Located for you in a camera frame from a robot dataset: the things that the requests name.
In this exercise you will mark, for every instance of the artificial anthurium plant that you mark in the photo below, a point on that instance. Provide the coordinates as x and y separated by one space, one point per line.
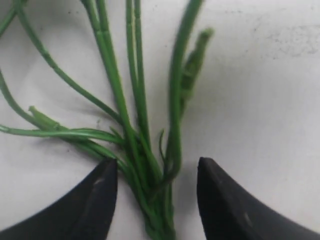
150 180

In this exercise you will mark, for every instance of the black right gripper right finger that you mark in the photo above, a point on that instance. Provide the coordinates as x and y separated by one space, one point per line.
229 212

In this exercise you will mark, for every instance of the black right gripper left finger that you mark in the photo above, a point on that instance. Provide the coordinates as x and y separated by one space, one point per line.
85 213

